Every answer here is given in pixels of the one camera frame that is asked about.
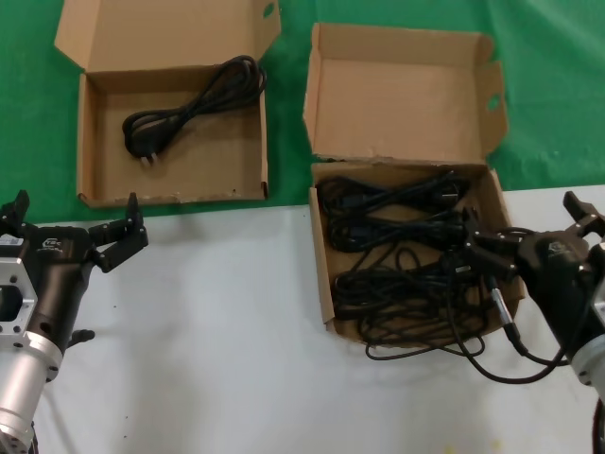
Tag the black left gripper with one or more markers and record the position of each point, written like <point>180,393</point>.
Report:
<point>54,274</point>

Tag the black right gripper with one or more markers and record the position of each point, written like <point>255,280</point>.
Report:
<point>558,274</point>

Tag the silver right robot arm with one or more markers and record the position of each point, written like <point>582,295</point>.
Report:
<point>591,364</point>

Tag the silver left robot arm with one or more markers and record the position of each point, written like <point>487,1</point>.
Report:
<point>19,383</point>

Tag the wide open cardboard box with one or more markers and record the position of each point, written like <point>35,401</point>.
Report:
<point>203,156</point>

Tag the cardboard box with torn lid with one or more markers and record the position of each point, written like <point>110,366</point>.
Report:
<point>402,104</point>

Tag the green table cloth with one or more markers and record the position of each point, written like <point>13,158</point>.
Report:
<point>288,118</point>

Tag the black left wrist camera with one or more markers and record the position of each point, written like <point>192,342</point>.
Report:
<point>9,242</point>

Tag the silver left wrist bracket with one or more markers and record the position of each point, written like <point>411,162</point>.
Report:
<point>16,279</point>

